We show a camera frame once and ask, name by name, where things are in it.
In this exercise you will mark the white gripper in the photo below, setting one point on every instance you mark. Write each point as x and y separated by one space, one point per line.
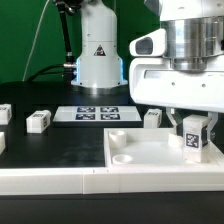
153 82

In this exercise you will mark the white square table top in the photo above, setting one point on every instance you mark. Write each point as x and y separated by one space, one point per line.
140 147

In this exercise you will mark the white fence obstacle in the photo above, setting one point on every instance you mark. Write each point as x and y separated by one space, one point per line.
111 179

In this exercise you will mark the white marker tag sheet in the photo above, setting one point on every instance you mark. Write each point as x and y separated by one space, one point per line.
96 114

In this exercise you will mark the white block left edge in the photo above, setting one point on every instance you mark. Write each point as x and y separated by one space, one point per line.
2 142

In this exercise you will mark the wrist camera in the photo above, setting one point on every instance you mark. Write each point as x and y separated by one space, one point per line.
151 45

